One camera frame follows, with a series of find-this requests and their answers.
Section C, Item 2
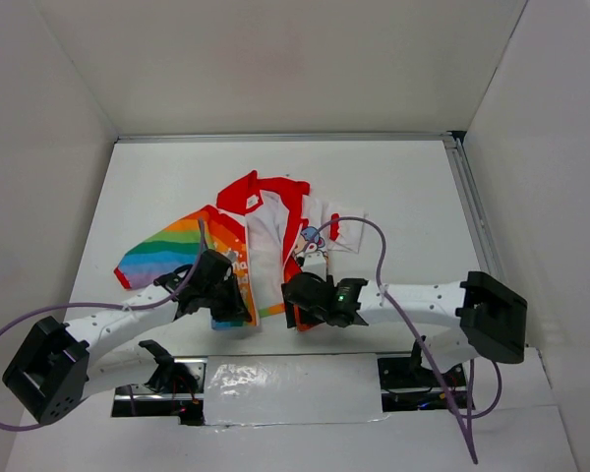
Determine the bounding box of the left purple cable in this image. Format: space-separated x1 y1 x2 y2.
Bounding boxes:
0 218 212 433

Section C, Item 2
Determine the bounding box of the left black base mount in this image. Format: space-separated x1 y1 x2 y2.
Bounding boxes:
111 340 207 427

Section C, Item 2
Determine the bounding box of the aluminium frame rail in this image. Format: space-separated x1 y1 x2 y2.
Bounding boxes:
98 135 502 300

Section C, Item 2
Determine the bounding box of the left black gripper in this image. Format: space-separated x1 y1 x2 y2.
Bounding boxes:
202 273 252 323

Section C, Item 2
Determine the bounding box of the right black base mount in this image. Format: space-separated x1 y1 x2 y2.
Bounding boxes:
377 342 448 413

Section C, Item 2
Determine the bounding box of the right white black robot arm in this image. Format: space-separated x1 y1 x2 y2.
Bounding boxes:
281 271 528 385

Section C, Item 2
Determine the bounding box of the colourful rainbow children's jacket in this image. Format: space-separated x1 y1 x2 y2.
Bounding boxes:
114 171 365 326

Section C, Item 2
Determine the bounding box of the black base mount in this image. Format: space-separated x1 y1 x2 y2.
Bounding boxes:
377 342 448 413
111 340 207 427

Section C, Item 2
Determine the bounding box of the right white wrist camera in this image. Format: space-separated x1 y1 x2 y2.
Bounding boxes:
298 251 327 279

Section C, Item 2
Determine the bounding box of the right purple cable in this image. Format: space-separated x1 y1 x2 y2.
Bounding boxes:
302 216 503 465

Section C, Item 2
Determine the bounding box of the purple cable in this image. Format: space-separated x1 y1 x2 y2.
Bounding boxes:
0 218 212 433
302 216 503 465

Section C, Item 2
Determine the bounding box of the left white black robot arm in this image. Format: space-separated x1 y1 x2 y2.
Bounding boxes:
3 249 252 426

